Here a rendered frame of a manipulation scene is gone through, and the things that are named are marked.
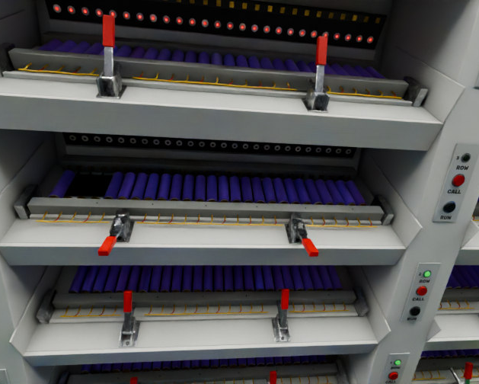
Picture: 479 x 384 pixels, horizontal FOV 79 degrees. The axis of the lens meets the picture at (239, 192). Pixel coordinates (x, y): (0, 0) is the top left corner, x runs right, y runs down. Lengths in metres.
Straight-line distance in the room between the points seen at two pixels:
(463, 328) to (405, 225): 0.29
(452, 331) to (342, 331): 0.22
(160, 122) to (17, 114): 0.17
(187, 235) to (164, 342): 0.20
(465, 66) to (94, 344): 0.69
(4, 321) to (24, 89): 0.34
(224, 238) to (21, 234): 0.29
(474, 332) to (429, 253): 0.25
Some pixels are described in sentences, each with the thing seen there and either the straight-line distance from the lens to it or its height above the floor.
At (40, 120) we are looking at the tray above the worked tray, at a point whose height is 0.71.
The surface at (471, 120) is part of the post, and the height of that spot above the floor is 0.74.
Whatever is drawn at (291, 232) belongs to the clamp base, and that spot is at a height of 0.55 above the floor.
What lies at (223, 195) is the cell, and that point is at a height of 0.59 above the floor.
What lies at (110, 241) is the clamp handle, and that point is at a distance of 0.41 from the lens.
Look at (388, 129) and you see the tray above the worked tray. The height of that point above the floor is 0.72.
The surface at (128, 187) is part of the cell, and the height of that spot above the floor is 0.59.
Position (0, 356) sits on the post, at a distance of 0.64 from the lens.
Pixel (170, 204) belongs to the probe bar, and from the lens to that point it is 0.47.
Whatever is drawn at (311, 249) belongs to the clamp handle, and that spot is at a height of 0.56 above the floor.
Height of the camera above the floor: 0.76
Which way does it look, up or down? 19 degrees down
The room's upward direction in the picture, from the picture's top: 4 degrees clockwise
